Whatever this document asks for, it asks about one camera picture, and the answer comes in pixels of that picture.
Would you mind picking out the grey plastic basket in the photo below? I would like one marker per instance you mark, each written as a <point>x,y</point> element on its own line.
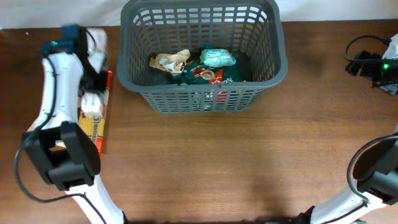
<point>250,30</point>

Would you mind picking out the light blue tissue pack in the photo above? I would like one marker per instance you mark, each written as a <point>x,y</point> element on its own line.
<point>217,58</point>

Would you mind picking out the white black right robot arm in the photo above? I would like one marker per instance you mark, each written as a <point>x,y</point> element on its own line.
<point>372,172</point>

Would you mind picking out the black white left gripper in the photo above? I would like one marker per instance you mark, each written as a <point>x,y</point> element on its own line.
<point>101,86</point>

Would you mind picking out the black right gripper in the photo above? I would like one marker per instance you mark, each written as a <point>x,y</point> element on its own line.
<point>369,71</point>

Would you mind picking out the Kleenex tissue multipack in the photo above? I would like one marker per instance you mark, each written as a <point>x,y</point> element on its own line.
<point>92,104</point>

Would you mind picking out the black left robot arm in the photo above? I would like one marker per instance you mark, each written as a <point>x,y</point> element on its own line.
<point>75,76</point>

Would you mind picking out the green coffee snack bag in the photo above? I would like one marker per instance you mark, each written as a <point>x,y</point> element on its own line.
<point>196,73</point>

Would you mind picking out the beige brown pouch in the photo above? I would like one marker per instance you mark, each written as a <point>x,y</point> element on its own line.
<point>171,63</point>

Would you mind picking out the San Remo spaghetti packet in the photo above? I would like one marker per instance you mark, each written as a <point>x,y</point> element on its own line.
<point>94,126</point>

